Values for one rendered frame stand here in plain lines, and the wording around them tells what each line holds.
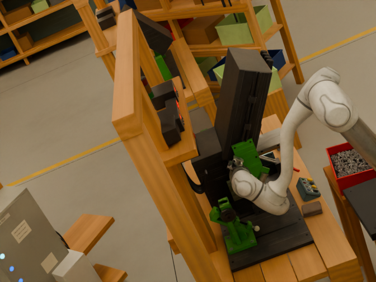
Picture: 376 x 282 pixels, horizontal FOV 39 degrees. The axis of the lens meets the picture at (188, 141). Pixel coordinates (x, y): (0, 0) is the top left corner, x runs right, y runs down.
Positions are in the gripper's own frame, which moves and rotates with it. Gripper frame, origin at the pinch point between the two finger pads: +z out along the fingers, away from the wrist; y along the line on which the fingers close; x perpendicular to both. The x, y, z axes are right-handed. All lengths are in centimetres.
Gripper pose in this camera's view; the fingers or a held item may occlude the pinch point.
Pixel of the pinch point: (236, 163)
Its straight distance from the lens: 280.4
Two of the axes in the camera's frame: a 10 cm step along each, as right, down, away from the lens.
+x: -3.9, 8.9, 2.2
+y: -9.2, -3.8, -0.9
